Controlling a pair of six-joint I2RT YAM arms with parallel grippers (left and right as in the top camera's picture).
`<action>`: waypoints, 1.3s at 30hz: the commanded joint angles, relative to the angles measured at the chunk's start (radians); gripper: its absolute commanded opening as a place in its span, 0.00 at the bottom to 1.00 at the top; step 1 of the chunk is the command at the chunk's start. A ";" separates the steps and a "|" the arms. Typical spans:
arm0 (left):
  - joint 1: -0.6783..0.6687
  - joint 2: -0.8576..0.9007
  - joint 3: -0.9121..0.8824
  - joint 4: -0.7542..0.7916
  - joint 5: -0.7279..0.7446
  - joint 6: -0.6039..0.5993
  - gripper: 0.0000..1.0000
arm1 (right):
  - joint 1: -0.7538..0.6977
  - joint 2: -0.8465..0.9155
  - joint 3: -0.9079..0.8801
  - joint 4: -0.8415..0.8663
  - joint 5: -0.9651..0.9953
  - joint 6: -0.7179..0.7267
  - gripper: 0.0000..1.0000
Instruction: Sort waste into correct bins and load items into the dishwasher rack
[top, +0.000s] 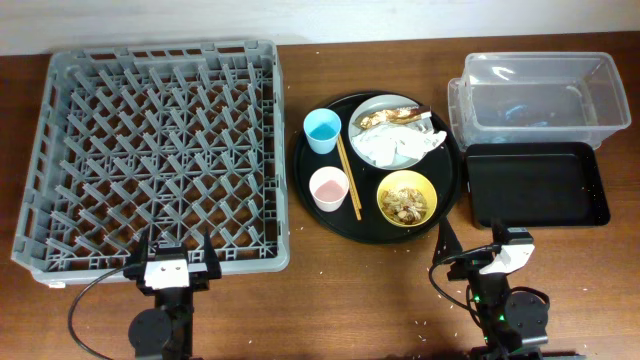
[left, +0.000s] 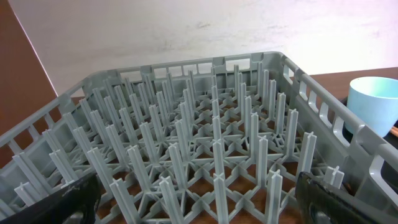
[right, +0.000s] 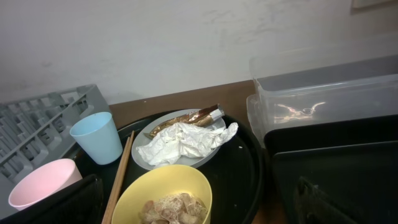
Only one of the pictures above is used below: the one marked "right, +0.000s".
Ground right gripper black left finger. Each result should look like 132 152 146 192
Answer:
1 174 103 224

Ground food leftovers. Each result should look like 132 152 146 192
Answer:
138 193 210 224

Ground brown foil snack wrapper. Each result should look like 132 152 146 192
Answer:
144 104 224 139

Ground light blue plastic cup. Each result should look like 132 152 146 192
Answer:
70 112 123 165

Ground grey dishwasher rack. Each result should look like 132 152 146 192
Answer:
1 84 109 218

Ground wooden chopstick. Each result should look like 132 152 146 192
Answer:
101 136 131 224
101 130 136 224

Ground yellow plastic bowl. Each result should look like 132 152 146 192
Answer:
111 164 213 224

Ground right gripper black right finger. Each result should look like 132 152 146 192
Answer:
294 177 358 224

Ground pink plastic cup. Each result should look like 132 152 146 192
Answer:
8 159 83 211

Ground clear plastic bin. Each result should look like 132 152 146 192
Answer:
246 33 397 142

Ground white napkin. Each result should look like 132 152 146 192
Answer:
137 123 238 166

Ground grey round plate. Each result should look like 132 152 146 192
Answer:
131 109 221 170

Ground black rectangular bin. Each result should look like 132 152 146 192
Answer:
264 115 397 223

